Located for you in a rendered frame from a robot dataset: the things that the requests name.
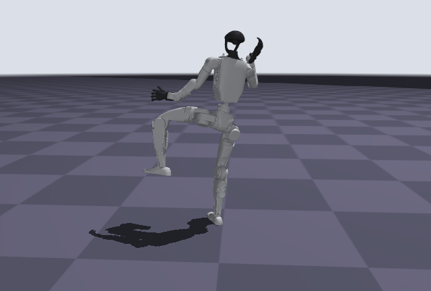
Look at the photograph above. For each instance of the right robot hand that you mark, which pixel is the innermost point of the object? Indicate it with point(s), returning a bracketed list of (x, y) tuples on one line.
[(256, 51)]

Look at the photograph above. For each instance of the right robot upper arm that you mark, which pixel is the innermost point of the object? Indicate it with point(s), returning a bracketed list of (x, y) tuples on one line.
[(250, 76)]

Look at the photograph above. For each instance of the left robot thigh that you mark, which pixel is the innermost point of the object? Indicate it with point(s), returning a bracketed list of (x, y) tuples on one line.
[(189, 114)]

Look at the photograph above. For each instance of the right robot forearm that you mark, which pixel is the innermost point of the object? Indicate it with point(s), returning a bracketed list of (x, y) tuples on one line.
[(253, 66)]

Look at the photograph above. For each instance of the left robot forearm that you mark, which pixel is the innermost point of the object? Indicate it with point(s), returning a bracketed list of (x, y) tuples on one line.
[(186, 91)]

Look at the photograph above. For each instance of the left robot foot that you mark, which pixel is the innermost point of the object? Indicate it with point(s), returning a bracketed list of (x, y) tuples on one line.
[(155, 170)]

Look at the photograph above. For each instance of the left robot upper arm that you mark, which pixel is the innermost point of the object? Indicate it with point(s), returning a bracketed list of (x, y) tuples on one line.
[(210, 63)]

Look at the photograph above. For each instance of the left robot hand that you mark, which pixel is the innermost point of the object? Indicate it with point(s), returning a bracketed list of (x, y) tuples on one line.
[(160, 94)]

